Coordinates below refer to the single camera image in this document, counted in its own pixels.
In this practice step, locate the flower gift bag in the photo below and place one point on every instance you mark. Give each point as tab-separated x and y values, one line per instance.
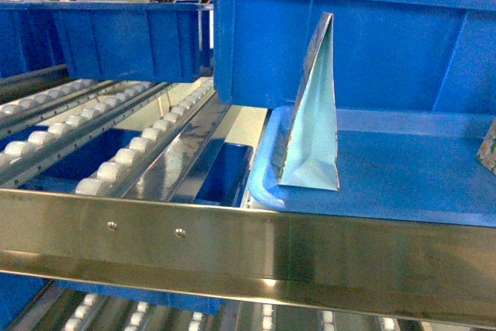
311	150
486	153

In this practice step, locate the white roller conveyor track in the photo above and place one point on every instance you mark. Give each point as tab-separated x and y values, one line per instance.
115	173

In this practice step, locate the blue plastic tray lid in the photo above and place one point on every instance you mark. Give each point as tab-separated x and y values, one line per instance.
414	166

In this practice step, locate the large blue bin right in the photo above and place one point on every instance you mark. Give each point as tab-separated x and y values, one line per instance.
418	55

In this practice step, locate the large blue bin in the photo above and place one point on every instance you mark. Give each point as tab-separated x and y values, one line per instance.
152	41
418	55

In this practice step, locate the large blue bin left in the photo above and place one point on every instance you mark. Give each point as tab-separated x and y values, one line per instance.
152	41

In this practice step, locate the steel rack front beam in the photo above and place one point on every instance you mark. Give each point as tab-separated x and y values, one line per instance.
408	270

